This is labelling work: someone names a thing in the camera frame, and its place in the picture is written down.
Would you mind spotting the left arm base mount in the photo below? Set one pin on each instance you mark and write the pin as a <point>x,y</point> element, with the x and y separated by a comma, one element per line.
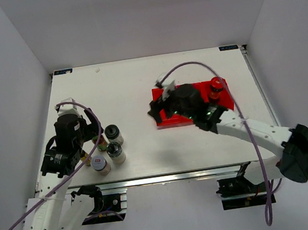
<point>108,206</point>

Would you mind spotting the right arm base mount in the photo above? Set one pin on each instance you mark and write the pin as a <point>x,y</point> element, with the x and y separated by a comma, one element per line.
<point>238,193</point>

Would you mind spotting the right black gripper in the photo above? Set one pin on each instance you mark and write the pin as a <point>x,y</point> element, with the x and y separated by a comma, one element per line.
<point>156,108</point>

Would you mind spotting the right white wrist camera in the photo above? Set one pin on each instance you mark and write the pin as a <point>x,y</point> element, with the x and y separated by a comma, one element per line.
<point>168,85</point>

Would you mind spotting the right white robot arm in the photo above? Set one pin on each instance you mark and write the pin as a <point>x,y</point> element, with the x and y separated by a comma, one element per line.
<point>289,146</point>

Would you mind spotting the right blue corner label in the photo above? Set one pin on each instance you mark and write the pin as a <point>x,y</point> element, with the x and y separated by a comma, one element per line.
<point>226,48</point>

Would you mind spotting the black cap spice grinder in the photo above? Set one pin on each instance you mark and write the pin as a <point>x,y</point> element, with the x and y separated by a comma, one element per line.
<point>113,134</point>

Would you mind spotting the yellow cap sauce bottle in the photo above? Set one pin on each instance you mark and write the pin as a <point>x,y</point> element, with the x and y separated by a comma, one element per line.
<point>85,158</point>

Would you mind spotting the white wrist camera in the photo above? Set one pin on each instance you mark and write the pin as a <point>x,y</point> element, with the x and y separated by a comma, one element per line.
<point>168,85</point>
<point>67,109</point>

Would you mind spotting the left blue corner label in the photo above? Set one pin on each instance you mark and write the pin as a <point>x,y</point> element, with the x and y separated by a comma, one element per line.
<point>62,72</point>

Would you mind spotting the green neck sauce bottle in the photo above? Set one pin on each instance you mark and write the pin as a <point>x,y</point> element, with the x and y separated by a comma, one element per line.
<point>102,143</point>

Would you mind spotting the aluminium right side rail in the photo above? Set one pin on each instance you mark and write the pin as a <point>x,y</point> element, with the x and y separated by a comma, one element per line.
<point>268,100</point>

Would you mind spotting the blue corner label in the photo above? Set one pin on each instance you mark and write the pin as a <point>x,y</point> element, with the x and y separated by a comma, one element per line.
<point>226,48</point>
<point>62,72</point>

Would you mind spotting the silver lid spice jar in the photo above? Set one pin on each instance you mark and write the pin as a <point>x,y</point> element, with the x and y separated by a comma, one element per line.
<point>100,164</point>

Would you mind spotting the red lid sauce jar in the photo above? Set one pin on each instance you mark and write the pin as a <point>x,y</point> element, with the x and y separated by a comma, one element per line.
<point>214,89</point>

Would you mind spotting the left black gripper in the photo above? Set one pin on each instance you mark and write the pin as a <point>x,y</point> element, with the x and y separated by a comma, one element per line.
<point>92,129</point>

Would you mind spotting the red three-compartment tray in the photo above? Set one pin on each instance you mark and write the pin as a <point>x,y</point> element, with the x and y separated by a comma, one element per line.
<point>177,121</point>

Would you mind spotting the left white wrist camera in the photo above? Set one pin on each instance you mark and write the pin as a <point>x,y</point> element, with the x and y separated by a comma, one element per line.
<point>67,109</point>

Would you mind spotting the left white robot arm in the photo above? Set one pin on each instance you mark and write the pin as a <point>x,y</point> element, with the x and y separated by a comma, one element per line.
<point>60,160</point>

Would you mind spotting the aluminium front table rail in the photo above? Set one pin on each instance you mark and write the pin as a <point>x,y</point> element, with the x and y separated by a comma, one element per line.
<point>195,174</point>

